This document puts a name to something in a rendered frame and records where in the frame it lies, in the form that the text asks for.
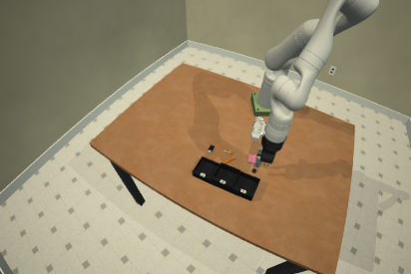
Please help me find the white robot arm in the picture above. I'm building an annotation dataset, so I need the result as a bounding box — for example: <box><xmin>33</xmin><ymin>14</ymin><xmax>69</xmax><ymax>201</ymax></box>
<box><xmin>257</xmin><ymin>0</ymin><xmax>379</xmax><ymax>132</ymax></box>

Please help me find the black usb stick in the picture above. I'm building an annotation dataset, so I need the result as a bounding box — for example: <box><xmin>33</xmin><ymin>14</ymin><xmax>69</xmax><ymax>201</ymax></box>
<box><xmin>207</xmin><ymin>144</ymin><xmax>214</xmax><ymax>153</ymax></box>

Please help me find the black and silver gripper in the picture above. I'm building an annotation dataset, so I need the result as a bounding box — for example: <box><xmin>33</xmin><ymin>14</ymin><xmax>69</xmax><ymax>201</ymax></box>
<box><xmin>250</xmin><ymin>117</ymin><xmax>289</xmax><ymax>168</ymax></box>

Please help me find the black rack of bins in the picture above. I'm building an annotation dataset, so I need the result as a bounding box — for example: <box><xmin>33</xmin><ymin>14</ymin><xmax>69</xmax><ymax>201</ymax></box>
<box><xmin>193</xmin><ymin>156</ymin><xmax>260</xmax><ymax>201</ymax></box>

